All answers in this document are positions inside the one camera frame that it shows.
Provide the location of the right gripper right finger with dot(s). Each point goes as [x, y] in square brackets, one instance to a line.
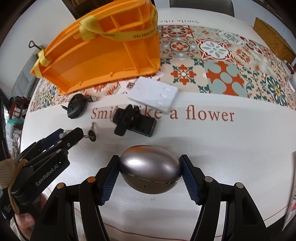
[206, 192]

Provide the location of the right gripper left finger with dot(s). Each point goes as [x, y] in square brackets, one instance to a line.
[93, 193]

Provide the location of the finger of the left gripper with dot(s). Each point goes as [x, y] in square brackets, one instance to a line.
[38, 147]
[67, 141]

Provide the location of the black-headed key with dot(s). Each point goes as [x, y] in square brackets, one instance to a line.
[91, 134]

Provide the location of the silver egg-shaped device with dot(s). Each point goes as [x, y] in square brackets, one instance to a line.
[149, 169]

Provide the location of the white USB hub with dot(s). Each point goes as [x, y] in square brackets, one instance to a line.
[153, 93]

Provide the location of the left hand with glove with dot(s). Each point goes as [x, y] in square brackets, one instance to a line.
[9, 173]

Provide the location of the black round retractable reel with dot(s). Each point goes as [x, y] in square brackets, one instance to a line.
[76, 106]

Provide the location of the grey sofa armchair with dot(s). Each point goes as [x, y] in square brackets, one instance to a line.
[26, 83]

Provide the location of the floral paper booklet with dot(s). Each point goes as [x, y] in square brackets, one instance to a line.
[290, 212]

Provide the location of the orange foam storage box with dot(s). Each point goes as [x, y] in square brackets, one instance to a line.
[117, 41]

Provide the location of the patterned tile table runner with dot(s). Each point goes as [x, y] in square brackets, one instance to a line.
[208, 60]

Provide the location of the white mug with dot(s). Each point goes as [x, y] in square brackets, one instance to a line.
[292, 82]

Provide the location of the woven wicker tissue box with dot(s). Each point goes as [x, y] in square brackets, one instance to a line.
[274, 40]

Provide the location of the grey dining chair right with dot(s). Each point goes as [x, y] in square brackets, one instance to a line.
[219, 6]

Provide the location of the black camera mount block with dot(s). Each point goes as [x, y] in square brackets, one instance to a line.
[131, 119]

